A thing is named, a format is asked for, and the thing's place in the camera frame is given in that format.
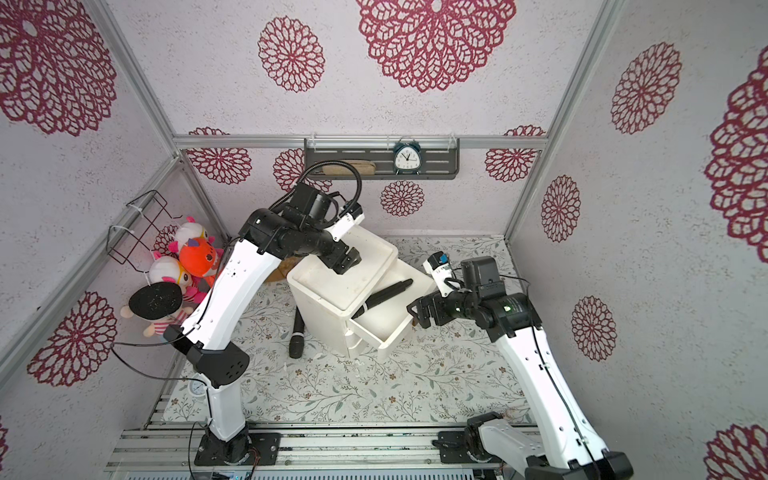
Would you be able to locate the grey wall shelf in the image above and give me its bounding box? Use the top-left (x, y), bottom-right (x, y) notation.
top-left (304, 136), bottom-right (461, 180)

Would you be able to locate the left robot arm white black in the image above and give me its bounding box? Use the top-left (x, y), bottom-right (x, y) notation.
top-left (164, 204), bottom-right (364, 443)

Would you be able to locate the white top drawer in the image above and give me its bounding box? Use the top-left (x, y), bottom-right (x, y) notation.
top-left (347, 260), bottom-right (436, 362)

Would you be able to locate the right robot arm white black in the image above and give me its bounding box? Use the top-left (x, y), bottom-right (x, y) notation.
top-left (407, 251), bottom-right (634, 479)

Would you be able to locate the white small alarm clock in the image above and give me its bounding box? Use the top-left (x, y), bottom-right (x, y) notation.
top-left (188, 377), bottom-right (207, 398)

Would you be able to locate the white three-drawer cabinet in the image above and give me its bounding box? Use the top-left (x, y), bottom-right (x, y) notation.
top-left (287, 226), bottom-right (398, 356)

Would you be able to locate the pink white plush lower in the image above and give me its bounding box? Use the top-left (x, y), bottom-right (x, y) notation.
top-left (148, 252), bottom-right (206, 304)

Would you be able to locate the orange fish plush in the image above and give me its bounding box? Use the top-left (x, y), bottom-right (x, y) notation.
top-left (179, 238), bottom-right (224, 287)

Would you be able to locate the floral table mat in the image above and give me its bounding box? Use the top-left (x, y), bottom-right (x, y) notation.
top-left (161, 235), bottom-right (571, 426)

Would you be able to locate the brown plush toy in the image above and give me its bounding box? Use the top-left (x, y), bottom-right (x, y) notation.
top-left (265, 257), bottom-right (302, 283)

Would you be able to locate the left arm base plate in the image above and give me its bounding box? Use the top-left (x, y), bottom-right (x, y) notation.
top-left (192, 432), bottom-right (282, 467)

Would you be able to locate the black-haired doll striped shirt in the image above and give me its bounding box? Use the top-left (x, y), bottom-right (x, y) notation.
top-left (119, 282), bottom-right (194, 338)

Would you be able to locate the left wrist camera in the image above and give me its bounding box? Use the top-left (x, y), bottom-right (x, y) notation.
top-left (287, 182), bottom-right (365, 241)

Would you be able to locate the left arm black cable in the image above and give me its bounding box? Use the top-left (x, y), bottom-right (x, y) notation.
top-left (110, 160), bottom-right (364, 385)

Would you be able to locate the pink white plush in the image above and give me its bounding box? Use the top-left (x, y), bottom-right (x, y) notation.
top-left (168, 216), bottom-right (210, 254)
top-left (148, 252), bottom-right (206, 304)

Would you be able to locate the black wire wall basket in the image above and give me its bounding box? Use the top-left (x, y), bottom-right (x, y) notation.
top-left (104, 189), bottom-right (183, 274)

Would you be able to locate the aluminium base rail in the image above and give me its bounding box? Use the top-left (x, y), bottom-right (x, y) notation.
top-left (105, 425), bottom-right (502, 473)

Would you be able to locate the teal alarm clock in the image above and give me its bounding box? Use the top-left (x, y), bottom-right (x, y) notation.
top-left (393, 141), bottom-right (423, 175)

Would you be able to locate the pink white plush upper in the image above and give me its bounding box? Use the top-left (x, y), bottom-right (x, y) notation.
top-left (168, 216), bottom-right (210, 254)

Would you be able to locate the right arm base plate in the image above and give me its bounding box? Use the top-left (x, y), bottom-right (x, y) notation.
top-left (431, 430), bottom-right (502, 464)

